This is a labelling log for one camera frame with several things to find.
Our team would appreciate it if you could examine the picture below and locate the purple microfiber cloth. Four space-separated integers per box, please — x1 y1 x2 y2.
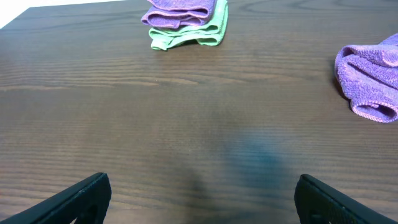
335 34 397 123

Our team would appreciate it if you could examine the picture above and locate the folded green cloth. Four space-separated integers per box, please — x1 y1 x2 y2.
149 0 228 51

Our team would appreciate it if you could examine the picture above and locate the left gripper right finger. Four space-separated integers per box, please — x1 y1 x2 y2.
294 174 397 224

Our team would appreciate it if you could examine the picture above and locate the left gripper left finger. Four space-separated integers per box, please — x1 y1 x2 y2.
1 172 111 224

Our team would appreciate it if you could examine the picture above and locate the folded purple cloth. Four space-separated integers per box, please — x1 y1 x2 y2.
141 0 216 29

